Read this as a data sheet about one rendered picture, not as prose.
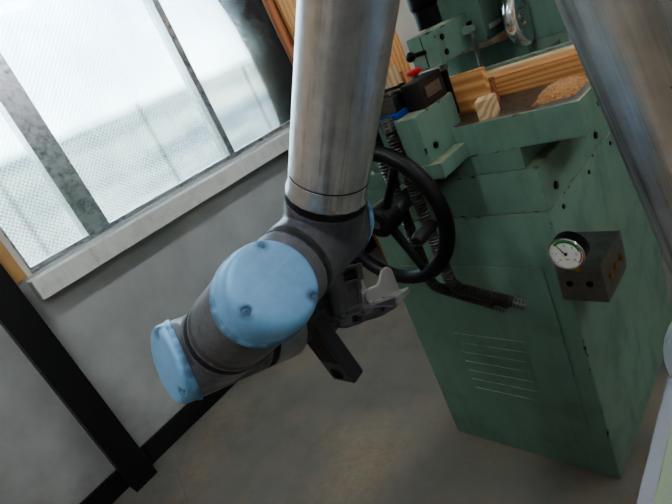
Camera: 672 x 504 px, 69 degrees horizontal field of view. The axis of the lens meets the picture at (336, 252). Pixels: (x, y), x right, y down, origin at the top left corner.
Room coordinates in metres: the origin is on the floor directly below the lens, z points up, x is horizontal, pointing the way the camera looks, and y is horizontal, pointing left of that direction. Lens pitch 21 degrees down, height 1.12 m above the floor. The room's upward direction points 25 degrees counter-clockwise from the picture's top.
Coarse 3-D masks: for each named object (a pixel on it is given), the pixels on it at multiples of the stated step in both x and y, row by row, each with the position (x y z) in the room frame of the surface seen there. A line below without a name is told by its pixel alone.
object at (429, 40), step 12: (444, 24) 1.04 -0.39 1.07; (456, 24) 1.07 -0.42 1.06; (420, 36) 1.04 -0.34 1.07; (432, 36) 1.02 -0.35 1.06; (444, 36) 1.03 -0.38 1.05; (456, 36) 1.06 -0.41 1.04; (468, 36) 1.09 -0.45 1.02; (420, 48) 1.05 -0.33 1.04; (432, 48) 1.02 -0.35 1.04; (444, 48) 1.03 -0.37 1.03; (456, 48) 1.05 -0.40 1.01; (468, 48) 1.08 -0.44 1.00; (420, 60) 1.05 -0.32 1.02; (432, 60) 1.03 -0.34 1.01; (444, 60) 1.02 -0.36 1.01
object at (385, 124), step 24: (384, 120) 0.88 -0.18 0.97; (384, 168) 0.91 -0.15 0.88; (408, 192) 0.88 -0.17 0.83; (408, 216) 0.90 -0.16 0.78; (408, 240) 0.90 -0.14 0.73; (432, 240) 0.86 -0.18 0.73; (432, 288) 0.88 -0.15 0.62; (456, 288) 0.84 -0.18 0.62; (480, 288) 0.83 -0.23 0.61; (504, 312) 0.81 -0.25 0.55
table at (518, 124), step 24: (504, 96) 0.96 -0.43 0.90; (528, 96) 0.88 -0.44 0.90; (576, 96) 0.75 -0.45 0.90; (504, 120) 0.82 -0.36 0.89; (528, 120) 0.79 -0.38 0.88; (552, 120) 0.76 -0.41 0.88; (576, 120) 0.73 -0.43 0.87; (456, 144) 0.90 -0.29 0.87; (480, 144) 0.87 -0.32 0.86; (504, 144) 0.83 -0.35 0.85; (528, 144) 0.80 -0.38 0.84; (432, 168) 0.85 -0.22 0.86
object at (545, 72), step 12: (552, 60) 0.89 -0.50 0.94; (564, 60) 0.88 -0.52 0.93; (576, 60) 0.86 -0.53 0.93; (516, 72) 0.95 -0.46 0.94; (528, 72) 0.93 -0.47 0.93; (540, 72) 0.91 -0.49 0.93; (552, 72) 0.89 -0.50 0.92; (564, 72) 0.88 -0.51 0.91; (576, 72) 0.86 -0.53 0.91; (504, 84) 0.97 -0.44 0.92; (516, 84) 0.95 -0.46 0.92; (528, 84) 0.93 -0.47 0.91; (540, 84) 0.92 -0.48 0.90
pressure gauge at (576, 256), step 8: (568, 232) 0.74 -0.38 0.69; (552, 240) 0.75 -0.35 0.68; (560, 240) 0.73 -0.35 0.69; (568, 240) 0.72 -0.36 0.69; (576, 240) 0.72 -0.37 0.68; (584, 240) 0.72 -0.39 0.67; (552, 248) 0.74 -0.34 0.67; (560, 248) 0.73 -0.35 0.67; (568, 248) 0.72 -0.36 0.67; (576, 248) 0.71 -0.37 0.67; (584, 248) 0.71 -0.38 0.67; (552, 256) 0.75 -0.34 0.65; (560, 256) 0.74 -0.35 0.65; (568, 256) 0.72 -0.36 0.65; (576, 256) 0.71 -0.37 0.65; (584, 256) 0.70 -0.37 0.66; (560, 264) 0.74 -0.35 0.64; (568, 264) 0.73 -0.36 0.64; (576, 264) 0.72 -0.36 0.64
